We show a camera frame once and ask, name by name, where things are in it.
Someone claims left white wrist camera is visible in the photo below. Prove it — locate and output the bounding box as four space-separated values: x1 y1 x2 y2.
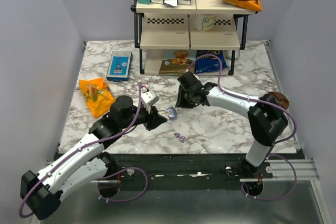
141 86 159 113

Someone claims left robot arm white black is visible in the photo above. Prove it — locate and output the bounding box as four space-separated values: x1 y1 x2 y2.
19 91 167 220

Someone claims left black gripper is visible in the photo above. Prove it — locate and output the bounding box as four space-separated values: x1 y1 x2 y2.
120 104 167 132

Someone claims blue razor box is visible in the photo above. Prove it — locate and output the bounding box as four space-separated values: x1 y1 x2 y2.
106 51 132 82

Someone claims lavender earbud charging case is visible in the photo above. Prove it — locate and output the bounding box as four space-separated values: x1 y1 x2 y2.
166 106 177 121

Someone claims white yogurt cup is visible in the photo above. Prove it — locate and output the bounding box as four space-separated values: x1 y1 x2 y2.
193 14 216 32

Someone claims orange candy bag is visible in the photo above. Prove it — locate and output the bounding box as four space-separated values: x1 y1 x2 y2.
79 78 116 118

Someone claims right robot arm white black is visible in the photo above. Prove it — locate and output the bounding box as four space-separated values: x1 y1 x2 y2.
176 71 288 178

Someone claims beige black shelf rack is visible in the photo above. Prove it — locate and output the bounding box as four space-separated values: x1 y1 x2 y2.
130 0 254 75

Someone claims gold brown snack bag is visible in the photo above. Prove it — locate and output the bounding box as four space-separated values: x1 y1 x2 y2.
159 49 197 75

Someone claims blue Doritos bag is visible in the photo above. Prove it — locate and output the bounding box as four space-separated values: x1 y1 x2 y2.
195 50 228 74

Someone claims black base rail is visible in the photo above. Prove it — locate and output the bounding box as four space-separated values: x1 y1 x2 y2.
52 153 274 192

